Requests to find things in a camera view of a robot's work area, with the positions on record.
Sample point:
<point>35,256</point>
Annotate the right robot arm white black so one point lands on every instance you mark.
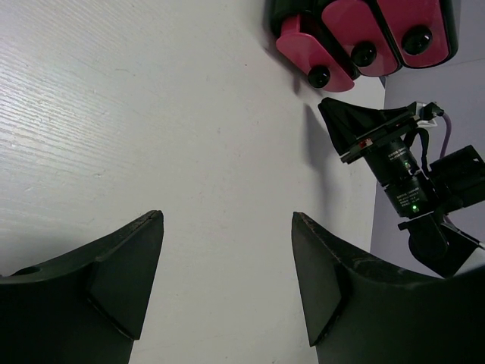
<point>456,182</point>

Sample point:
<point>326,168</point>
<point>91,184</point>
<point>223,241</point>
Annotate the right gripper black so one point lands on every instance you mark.
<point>376,136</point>

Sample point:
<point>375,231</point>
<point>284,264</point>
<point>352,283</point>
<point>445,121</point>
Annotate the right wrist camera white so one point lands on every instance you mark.
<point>427,114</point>

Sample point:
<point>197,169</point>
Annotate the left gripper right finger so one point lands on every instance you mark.
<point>361,309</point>

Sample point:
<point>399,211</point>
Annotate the black drawer cabinet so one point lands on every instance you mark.
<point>281,10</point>

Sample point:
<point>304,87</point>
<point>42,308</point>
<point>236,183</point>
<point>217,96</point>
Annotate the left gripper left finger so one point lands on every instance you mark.
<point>85,306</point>

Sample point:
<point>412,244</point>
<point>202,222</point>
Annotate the pink drawer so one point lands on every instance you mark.
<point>423,31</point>
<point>354,25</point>
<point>310,56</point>

